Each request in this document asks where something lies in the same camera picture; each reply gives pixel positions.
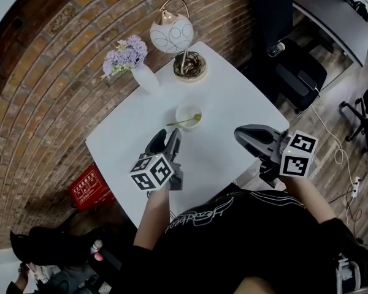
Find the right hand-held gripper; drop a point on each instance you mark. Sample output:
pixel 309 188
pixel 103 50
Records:
pixel 297 158

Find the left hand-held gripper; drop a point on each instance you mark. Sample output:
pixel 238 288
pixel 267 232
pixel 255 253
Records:
pixel 154 173

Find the green spoon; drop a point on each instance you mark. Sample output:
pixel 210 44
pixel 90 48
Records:
pixel 187 120

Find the white round container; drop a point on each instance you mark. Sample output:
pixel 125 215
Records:
pixel 184 112

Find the person's left forearm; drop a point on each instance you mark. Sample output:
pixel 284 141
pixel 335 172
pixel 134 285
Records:
pixel 151 216

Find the person's right forearm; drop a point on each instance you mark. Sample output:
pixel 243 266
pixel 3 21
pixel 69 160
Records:
pixel 309 201

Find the white vase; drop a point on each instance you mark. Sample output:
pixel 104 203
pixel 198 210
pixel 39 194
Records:
pixel 145 78

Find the black office chair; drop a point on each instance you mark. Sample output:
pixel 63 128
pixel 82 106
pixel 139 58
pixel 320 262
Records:
pixel 294 72

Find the black phone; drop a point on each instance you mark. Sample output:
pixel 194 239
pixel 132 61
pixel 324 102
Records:
pixel 308 80

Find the grey white small device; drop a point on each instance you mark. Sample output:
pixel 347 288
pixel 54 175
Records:
pixel 277 49

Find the red box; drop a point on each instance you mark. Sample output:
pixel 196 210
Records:
pixel 90 188

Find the purple flower bouquet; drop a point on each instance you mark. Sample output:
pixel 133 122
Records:
pixel 125 55

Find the black mesh swivel chair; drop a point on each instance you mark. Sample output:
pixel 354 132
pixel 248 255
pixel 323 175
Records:
pixel 366 115

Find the gold white globe table lamp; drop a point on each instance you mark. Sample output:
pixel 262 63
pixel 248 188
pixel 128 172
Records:
pixel 171 34

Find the white power strip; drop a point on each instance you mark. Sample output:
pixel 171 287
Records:
pixel 355 187

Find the person's black printed shirt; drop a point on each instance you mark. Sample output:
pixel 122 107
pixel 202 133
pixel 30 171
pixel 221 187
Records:
pixel 248 243

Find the plastic bottle with red label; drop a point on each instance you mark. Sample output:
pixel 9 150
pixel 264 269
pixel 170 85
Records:
pixel 96 248

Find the grey desk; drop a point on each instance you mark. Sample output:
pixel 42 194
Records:
pixel 334 20

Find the black bag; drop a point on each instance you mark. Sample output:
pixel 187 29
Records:
pixel 58 247

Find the person's leg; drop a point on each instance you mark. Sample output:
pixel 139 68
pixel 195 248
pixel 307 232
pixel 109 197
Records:
pixel 257 286

